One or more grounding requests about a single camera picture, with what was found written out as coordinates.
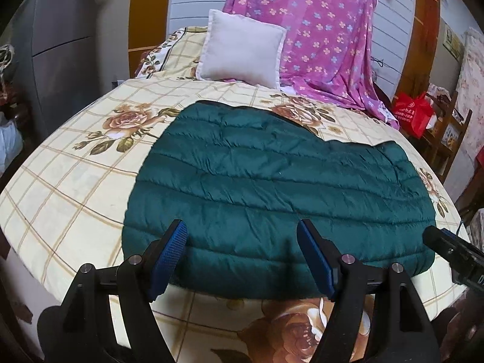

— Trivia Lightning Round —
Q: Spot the dark green puffer jacket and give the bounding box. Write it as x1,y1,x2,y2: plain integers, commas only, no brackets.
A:
121,101,436,300

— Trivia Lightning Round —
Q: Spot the wooden chair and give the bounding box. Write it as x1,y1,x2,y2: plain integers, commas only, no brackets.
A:
403,92,473,183

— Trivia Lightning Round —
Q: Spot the red shopping bag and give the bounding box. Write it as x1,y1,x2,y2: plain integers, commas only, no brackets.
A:
392,92,435,139

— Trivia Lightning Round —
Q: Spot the white plastic bag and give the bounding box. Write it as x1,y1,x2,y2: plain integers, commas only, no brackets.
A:
0,112,23,175

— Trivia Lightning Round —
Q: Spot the purple floral blanket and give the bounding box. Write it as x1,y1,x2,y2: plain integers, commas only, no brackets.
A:
223,0,400,129

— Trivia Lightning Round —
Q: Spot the white square pillow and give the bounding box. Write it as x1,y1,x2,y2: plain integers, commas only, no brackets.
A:
195,9,286,89

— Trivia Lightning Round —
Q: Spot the white slatted headboard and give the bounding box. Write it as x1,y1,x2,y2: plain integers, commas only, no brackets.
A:
167,0,415,97

